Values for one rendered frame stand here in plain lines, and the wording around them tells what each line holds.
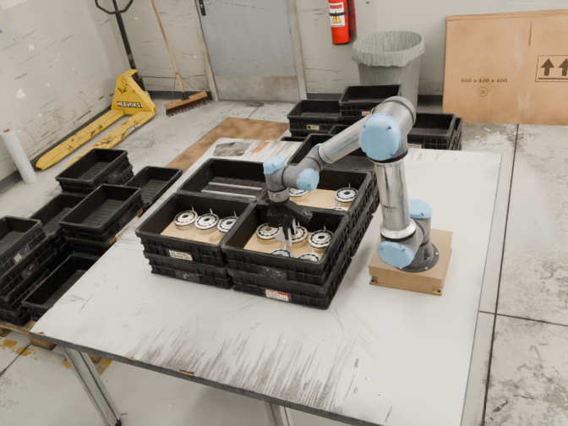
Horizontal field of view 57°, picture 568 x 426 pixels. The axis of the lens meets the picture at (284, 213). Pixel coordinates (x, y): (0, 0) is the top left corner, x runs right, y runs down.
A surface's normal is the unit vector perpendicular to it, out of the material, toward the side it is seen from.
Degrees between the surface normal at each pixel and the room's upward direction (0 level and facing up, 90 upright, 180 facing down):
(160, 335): 0
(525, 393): 0
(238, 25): 90
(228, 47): 90
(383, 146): 84
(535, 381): 0
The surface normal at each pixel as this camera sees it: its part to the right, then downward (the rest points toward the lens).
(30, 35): 0.92, 0.11
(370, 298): -0.15, -0.81
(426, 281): -0.38, 0.58
